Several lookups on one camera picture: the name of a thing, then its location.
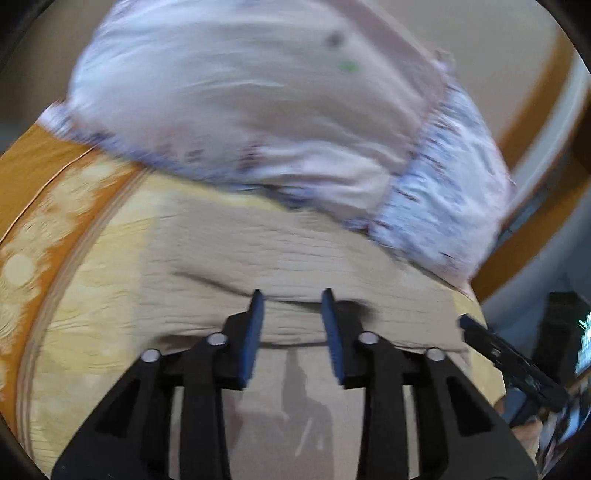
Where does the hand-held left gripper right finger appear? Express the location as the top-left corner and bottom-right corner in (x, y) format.
(321, 288), (540, 480)

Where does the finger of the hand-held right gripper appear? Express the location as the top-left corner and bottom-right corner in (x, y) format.
(458, 314), (570, 412)

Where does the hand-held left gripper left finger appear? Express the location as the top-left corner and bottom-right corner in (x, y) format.
(51, 289), (267, 480)

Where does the beige cable-knit sweater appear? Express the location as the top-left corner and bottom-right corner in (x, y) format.
(137, 188), (471, 480)

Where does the person's right hand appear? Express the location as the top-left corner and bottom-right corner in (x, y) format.
(509, 412), (548, 464)

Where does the dark furniture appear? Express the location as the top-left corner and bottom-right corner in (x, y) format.
(531, 291), (591, 393)

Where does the yellow patterned bed sheet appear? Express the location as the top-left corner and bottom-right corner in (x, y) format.
(18, 159), (509, 480)

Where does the lavender tree print pillow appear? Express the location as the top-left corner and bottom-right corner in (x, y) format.
(344, 60), (518, 289)

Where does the wooden bed headboard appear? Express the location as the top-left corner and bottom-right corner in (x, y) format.
(471, 32), (588, 304)

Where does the pink floral pillow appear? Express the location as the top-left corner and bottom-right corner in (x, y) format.
(37, 0), (451, 232)

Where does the orange patterned bed cover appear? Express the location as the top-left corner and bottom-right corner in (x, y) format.
(0, 124), (144, 416)

